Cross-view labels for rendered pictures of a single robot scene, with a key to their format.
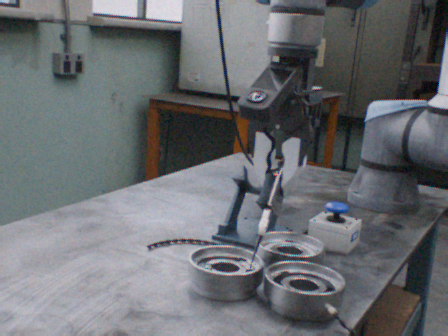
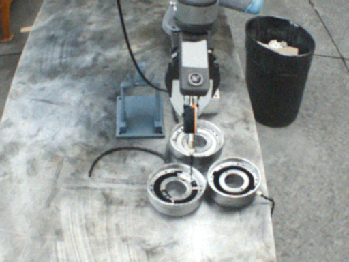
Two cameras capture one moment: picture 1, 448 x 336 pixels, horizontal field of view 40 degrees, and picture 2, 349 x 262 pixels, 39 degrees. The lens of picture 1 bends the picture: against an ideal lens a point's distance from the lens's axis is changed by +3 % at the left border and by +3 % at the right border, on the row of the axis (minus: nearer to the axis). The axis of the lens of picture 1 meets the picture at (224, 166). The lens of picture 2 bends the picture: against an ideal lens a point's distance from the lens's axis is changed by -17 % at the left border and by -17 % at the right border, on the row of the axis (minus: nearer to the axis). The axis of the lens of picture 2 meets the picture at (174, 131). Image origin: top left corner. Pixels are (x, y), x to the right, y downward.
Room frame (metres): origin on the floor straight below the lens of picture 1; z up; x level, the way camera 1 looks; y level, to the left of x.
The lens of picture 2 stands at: (0.20, 0.37, 1.61)
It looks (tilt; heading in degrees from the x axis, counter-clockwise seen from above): 43 degrees down; 328
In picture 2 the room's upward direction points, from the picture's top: 3 degrees clockwise
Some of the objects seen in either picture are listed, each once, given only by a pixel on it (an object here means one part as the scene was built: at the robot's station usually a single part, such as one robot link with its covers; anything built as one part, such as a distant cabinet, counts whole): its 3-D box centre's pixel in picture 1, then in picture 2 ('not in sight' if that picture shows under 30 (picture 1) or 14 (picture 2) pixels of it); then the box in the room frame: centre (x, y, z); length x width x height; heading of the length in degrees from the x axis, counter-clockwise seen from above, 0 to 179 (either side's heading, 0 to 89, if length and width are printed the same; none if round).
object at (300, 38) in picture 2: not in sight; (277, 71); (1.60, -1.04, 0.21); 0.34 x 0.34 x 0.43
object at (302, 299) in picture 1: (303, 290); (233, 183); (0.75, -0.12, 0.82); 0.10 x 0.10 x 0.04
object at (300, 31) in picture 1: (292, 32); (193, 7); (0.87, -0.08, 1.15); 0.08 x 0.08 x 0.05
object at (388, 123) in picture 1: (396, 129); not in sight; (1.28, -0.36, 0.97); 0.13 x 0.12 x 0.14; 42
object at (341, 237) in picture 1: (335, 230); (201, 93); (1.00, -0.20, 0.82); 0.08 x 0.07 x 0.05; 152
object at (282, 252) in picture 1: (289, 255); (196, 144); (0.87, -0.11, 0.82); 0.10 x 0.10 x 0.04
